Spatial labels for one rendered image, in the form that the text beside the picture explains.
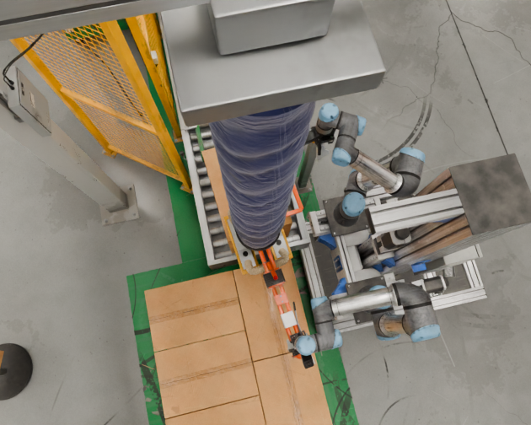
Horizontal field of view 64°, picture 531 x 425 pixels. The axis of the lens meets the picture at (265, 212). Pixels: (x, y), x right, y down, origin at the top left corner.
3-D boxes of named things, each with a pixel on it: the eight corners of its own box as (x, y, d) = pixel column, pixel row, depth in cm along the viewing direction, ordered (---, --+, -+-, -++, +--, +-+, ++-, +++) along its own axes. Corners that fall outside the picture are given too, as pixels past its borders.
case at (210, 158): (208, 173, 303) (201, 151, 264) (262, 158, 306) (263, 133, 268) (232, 253, 288) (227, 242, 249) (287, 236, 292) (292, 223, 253)
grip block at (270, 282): (262, 274, 220) (262, 272, 214) (280, 267, 221) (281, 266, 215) (267, 289, 218) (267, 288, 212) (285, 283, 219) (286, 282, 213)
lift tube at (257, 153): (225, 195, 189) (170, -34, 68) (278, 184, 191) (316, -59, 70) (237, 247, 183) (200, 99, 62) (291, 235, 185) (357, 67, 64)
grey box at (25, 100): (39, 102, 213) (4, 67, 185) (49, 99, 214) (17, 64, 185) (42, 137, 208) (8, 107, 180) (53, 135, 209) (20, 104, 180)
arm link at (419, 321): (388, 307, 223) (437, 299, 170) (396, 336, 219) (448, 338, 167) (367, 312, 221) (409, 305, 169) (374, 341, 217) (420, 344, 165)
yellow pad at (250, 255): (223, 217, 237) (222, 215, 233) (240, 212, 238) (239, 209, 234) (243, 275, 230) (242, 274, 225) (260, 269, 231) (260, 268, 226)
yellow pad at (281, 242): (255, 207, 239) (255, 204, 235) (272, 201, 240) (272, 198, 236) (276, 264, 231) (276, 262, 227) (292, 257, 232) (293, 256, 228)
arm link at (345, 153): (399, 207, 197) (323, 160, 173) (404, 186, 200) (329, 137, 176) (420, 206, 187) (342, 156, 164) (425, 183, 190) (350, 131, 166)
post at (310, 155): (297, 181, 360) (310, 129, 263) (304, 180, 360) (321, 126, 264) (298, 189, 358) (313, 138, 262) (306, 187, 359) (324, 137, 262)
